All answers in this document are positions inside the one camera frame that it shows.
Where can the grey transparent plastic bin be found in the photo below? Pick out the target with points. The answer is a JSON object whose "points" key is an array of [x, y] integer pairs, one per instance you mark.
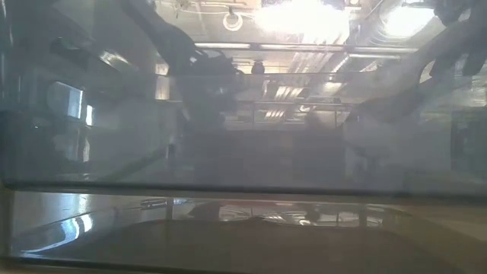
{"points": [[243, 247]]}

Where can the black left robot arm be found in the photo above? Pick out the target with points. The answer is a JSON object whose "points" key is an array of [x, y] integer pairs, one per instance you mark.
{"points": [[167, 34]]}

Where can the small black hanging fixture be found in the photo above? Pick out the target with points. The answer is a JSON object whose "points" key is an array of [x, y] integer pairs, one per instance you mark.
{"points": [[258, 68]]}

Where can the white round ceiling fixture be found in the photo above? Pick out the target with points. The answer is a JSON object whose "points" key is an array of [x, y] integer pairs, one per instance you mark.
{"points": [[233, 26]]}

